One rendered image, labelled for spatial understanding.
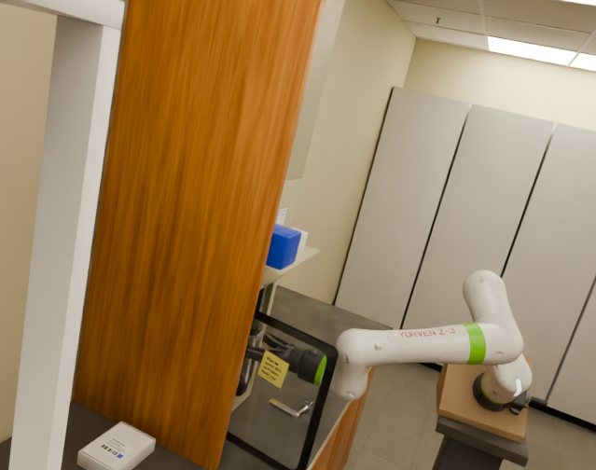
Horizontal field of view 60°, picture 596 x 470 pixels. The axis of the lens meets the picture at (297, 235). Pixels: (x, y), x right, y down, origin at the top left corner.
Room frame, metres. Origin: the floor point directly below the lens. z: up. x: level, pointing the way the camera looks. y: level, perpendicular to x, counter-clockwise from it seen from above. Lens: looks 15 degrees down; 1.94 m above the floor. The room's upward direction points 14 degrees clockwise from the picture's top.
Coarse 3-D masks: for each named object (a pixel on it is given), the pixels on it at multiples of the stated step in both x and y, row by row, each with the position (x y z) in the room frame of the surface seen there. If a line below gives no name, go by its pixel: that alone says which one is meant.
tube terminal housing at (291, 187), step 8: (288, 184) 1.49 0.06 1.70; (296, 184) 1.55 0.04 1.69; (288, 192) 1.50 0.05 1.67; (296, 192) 1.56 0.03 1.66; (280, 200) 1.46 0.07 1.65; (288, 200) 1.52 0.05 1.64; (296, 200) 1.58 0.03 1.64; (280, 208) 1.47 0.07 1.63; (288, 208) 1.53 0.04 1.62; (288, 216) 1.55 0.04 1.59; (288, 224) 1.56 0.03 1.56; (272, 288) 1.56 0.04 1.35; (264, 296) 1.58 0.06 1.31; (272, 296) 1.58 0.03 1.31; (264, 304) 1.59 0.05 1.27; (264, 312) 1.59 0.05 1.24
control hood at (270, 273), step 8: (304, 248) 1.52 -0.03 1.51; (312, 248) 1.55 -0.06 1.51; (296, 256) 1.42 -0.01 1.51; (304, 256) 1.44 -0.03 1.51; (312, 256) 1.49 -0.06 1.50; (296, 264) 1.36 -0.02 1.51; (264, 272) 1.26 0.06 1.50; (272, 272) 1.26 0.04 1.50; (280, 272) 1.25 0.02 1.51; (264, 280) 1.26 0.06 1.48; (272, 280) 1.26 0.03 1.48
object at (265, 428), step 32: (256, 320) 1.25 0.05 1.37; (256, 352) 1.24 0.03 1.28; (288, 352) 1.21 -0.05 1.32; (320, 352) 1.17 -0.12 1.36; (256, 384) 1.23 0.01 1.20; (288, 384) 1.20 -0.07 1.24; (320, 384) 1.16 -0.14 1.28; (256, 416) 1.22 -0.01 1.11; (288, 416) 1.19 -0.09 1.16; (320, 416) 1.15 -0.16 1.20; (256, 448) 1.21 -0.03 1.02; (288, 448) 1.18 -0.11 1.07
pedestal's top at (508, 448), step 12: (444, 420) 1.72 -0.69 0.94; (444, 432) 1.69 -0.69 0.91; (456, 432) 1.68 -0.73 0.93; (468, 432) 1.68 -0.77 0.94; (480, 432) 1.70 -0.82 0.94; (468, 444) 1.67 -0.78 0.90; (480, 444) 1.65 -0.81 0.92; (492, 444) 1.64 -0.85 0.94; (504, 444) 1.66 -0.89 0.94; (516, 444) 1.68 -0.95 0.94; (504, 456) 1.63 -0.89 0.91; (516, 456) 1.62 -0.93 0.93; (528, 456) 1.62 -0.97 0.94
